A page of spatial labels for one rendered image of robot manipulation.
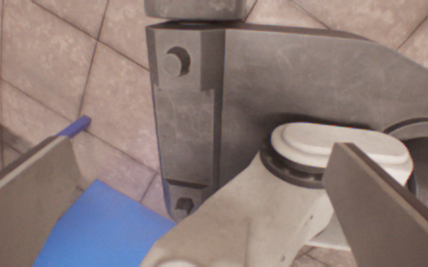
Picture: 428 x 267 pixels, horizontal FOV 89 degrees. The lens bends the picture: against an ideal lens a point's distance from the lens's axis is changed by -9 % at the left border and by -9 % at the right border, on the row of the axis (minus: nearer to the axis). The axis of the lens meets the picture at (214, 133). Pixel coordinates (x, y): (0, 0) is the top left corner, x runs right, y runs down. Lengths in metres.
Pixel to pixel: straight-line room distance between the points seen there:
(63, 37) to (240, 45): 0.56
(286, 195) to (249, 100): 0.22
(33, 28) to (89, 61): 0.21
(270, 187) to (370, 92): 0.27
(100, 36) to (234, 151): 0.49
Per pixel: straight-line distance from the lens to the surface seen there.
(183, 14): 0.43
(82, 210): 0.98
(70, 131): 0.84
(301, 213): 0.32
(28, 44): 0.96
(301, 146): 0.35
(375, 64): 0.49
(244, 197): 0.32
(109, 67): 0.77
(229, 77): 0.47
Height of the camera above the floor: 0.61
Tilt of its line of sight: 58 degrees down
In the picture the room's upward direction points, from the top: 158 degrees counter-clockwise
